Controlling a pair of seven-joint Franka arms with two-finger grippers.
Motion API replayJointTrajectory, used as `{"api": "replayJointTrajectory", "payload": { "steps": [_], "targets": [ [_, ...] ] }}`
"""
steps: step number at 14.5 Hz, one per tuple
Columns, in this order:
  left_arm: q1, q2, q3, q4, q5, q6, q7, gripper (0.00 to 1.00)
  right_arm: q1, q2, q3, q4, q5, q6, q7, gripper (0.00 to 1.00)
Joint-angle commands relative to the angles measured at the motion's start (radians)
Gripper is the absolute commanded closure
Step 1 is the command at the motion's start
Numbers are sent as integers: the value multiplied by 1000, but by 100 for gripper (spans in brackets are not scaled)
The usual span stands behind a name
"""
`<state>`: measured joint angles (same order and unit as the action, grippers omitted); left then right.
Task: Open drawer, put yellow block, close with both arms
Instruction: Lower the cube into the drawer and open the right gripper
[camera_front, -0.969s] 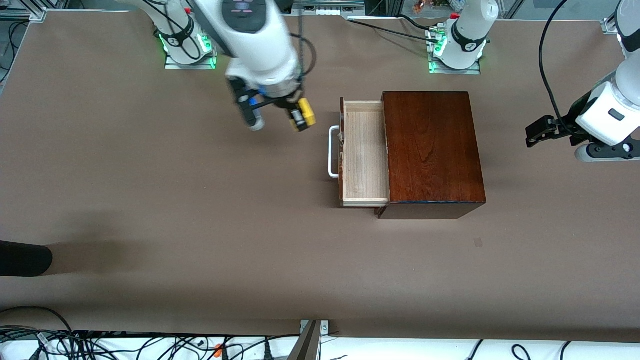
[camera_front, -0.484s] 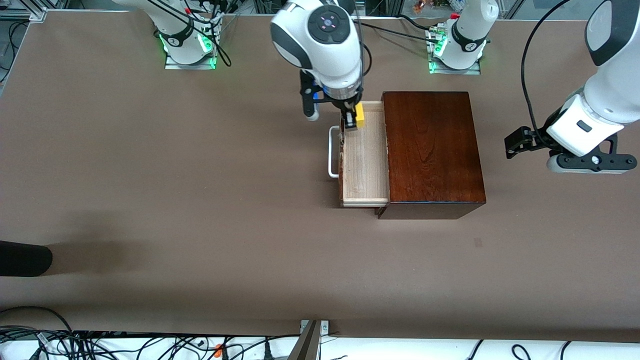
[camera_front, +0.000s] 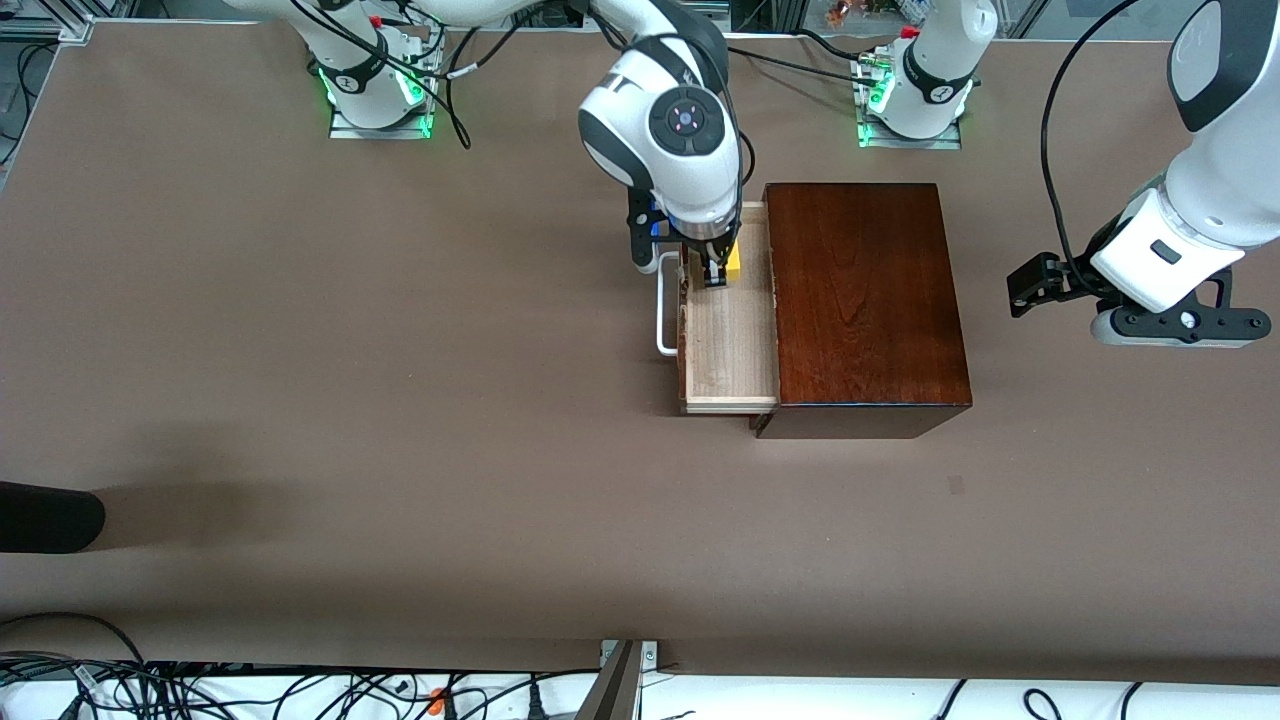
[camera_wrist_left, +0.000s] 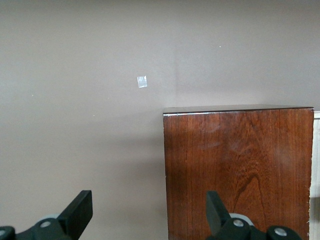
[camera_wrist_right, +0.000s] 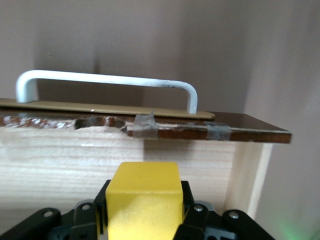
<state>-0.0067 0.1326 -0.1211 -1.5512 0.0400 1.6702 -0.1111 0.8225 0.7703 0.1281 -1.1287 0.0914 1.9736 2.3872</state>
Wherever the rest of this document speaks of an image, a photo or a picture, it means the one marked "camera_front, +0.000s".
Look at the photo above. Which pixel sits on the black ribbed cylinder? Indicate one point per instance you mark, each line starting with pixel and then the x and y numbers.
pixel 50 517

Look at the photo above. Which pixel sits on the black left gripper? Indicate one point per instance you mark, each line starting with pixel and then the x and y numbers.
pixel 1082 262

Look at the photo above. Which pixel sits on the small metal bracket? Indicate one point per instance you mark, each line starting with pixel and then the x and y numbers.
pixel 650 655

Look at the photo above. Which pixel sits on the aluminium frame rail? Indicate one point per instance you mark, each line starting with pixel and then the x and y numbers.
pixel 30 33

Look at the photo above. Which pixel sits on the black power plug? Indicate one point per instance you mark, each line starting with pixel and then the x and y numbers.
pixel 535 705

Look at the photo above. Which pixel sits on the copper coloured small object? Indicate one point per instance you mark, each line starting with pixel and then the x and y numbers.
pixel 838 12

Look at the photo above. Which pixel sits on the aluminium profile beam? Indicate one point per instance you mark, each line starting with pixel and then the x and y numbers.
pixel 612 690

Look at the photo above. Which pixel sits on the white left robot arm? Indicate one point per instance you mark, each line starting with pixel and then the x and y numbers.
pixel 1210 200

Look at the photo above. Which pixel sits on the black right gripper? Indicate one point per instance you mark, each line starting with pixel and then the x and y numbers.
pixel 711 258

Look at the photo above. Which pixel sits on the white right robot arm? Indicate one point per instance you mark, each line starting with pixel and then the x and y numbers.
pixel 700 180

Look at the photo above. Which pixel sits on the yellow block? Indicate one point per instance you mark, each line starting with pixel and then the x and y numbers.
pixel 734 262

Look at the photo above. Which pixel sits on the dark brown wooden cabinet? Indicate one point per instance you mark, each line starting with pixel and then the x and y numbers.
pixel 870 300

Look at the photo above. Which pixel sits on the light wooden drawer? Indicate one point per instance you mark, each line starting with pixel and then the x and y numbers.
pixel 730 350

